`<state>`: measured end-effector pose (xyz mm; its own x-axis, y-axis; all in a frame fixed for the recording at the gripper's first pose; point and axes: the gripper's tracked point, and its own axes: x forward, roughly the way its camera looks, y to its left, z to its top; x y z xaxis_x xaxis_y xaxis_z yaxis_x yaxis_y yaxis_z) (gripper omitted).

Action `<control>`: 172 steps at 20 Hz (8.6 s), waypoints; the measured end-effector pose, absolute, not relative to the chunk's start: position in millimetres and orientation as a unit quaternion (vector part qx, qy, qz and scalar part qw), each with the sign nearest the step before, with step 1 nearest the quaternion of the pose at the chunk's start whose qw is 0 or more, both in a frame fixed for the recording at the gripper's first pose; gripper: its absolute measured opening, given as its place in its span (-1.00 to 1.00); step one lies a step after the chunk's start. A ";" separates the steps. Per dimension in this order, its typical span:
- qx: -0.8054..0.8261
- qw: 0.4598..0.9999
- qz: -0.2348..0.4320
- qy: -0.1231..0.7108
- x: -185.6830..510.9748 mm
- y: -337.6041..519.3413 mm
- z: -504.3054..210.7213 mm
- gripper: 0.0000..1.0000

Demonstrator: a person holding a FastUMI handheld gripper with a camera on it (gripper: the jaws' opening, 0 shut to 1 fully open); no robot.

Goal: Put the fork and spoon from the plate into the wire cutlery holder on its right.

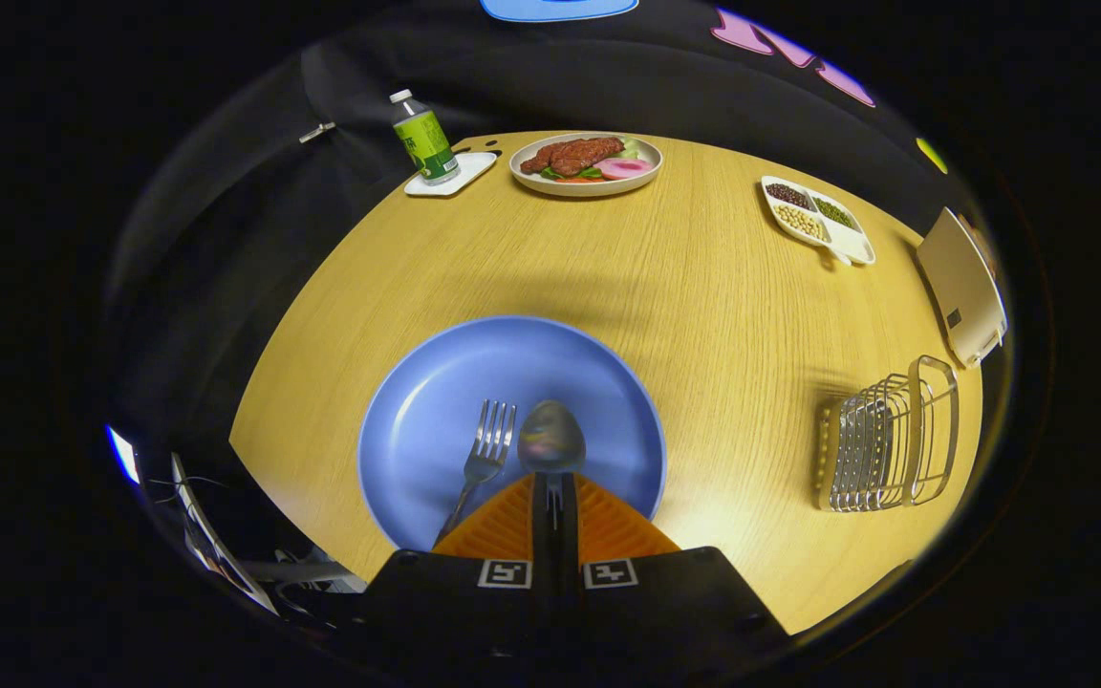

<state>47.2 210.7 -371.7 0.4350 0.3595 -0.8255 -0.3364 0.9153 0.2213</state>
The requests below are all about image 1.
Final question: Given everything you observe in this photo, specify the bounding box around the white square coaster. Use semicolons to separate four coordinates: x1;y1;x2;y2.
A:
404;151;498;198

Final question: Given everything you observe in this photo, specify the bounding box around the white toaster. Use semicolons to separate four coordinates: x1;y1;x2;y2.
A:
916;207;1008;369

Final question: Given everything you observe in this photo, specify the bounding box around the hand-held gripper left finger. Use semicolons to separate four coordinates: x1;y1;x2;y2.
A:
350;473;556;662

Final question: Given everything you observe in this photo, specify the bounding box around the metal fork with dark handle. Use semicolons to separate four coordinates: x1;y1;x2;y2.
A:
433;399;518;550

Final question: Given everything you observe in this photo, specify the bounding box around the blue plate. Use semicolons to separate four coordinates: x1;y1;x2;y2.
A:
357;315;668;553

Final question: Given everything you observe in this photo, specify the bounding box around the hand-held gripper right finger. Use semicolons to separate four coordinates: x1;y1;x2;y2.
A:
555;473;790;662

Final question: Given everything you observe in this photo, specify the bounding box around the metal wire cutlery basket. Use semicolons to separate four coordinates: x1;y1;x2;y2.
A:
816;355;960;513

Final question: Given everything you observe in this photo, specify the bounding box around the white plate of meat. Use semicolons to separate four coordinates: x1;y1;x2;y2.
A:
509;132;663;198

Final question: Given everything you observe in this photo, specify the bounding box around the green label drink bottle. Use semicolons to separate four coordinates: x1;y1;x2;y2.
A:
389;89;461;185

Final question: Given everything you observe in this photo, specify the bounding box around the computer monitor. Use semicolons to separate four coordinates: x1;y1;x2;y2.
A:
106;425;140;485

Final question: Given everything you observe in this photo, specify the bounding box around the metal spoon with dark handle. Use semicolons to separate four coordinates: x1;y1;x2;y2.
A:
517;399;587;507

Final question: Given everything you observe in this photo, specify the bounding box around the white office chair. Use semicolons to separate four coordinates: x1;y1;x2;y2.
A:
168;454;370;617

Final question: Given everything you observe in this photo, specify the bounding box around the white divided bean dish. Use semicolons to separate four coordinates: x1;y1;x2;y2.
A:
761;175;876;267

